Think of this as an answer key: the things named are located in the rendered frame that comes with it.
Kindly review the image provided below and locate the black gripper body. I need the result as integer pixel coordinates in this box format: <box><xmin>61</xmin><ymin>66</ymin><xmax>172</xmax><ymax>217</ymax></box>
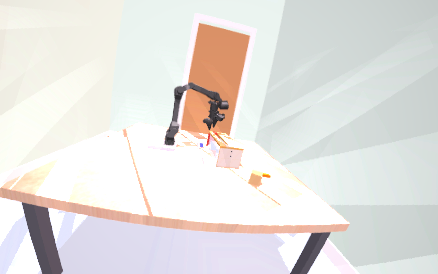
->
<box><xmin>203</xmin><ymin>109</ymin><xmax>218</xmax><ymax>125</ymax></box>

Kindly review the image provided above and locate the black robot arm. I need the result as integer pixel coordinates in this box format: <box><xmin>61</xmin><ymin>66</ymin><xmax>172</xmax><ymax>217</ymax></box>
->
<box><xmin>163</xmin><ymin>82</ymin><xmax>229</xmax><ymax>147</ymax></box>

